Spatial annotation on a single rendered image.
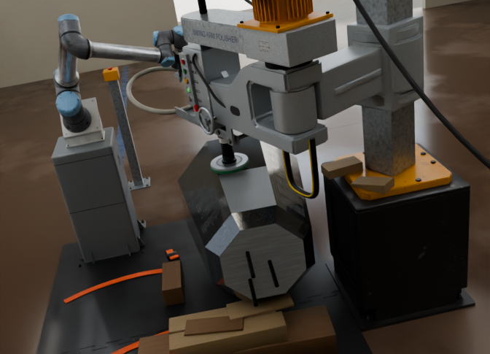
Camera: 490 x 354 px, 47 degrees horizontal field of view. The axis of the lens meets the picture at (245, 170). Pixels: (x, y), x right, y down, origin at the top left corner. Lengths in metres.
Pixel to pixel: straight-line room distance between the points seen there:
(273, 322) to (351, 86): 1.23
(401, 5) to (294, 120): 0.79
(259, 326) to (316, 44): 1.44
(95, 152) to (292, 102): 1.83
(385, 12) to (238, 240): 1.25
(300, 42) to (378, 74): 0.62
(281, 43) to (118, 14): 7.69
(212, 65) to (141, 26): 6.98
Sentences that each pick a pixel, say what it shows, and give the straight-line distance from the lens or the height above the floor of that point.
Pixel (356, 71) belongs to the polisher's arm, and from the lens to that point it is 2.59.
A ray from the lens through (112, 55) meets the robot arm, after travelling 3.36.
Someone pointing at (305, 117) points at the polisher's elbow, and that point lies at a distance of 2.38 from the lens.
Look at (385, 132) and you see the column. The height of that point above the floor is 1.02.
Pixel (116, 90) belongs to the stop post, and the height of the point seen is 0.91.
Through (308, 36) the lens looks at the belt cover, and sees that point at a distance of 2.22.
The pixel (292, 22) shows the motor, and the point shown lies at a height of 1.72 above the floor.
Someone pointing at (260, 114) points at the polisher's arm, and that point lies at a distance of 2.59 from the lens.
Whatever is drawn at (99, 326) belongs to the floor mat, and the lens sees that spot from 3.59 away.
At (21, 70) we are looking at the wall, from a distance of 10.12.
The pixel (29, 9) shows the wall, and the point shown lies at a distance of 9.90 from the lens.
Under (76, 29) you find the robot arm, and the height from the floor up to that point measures 1.66.
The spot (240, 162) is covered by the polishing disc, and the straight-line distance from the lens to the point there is 3.09.
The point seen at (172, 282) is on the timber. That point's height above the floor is 0.14.
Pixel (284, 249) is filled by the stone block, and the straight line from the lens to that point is 2.77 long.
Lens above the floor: 2.15
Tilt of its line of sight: 25 degrees down
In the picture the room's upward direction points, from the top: 9 degrees counter-clockwise
